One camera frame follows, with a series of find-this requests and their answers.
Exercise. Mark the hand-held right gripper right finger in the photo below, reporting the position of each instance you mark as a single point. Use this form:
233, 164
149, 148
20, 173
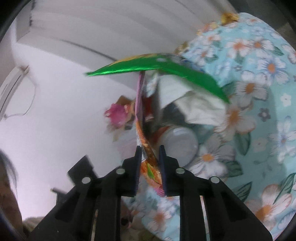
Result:
161, 166

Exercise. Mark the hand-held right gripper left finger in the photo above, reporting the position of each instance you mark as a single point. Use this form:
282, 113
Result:
138, 166

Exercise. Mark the orange pink snack wrapper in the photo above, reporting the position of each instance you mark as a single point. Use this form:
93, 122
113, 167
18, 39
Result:
150, 171

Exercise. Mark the clear plastic cup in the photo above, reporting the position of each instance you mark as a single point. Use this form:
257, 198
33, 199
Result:
180, 143

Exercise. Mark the pink stuffed toy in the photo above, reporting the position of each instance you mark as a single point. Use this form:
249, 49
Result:
118, 113

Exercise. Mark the red wrapper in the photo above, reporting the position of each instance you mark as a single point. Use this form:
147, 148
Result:
150, 109

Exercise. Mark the white crumpled cloth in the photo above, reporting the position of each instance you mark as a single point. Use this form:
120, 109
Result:
198, 109

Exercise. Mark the person's head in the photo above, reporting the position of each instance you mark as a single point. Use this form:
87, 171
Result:
8, 199

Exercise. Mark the floral blue blanket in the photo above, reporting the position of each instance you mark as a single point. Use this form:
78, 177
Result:
254, 139

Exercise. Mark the green snack packet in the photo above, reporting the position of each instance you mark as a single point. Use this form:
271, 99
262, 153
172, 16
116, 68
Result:
175, 68

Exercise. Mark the white air conditioner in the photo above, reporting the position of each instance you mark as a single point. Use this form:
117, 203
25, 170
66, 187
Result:
10, 92

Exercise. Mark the white curtain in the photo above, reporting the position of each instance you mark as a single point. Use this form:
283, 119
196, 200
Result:
115, 23

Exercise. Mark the yellow cloth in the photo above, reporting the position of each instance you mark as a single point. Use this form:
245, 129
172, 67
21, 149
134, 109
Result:
229, 18

